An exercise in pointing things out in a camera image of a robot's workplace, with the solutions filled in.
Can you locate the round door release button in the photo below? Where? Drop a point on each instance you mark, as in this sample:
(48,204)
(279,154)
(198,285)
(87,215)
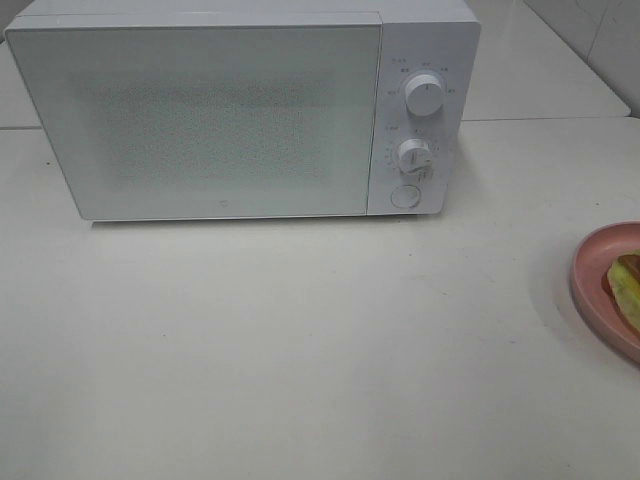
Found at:
(406,196)

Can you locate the white microwave door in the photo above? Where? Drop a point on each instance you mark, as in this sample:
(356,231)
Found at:
(205,115)

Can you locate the pink round plate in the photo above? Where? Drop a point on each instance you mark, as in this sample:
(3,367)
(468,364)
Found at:
(589,286)

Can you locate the sandwich with lettuce and tomato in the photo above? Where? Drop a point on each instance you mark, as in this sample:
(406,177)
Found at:
(623,280)

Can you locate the white lower timer knob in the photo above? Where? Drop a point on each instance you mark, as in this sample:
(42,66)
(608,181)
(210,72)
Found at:
(414,156)

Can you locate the white upper power knob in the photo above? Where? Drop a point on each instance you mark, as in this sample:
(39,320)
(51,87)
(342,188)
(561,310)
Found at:
(424,94)

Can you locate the white microwave oven body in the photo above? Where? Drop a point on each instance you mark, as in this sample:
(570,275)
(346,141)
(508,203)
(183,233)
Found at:
(184,110)

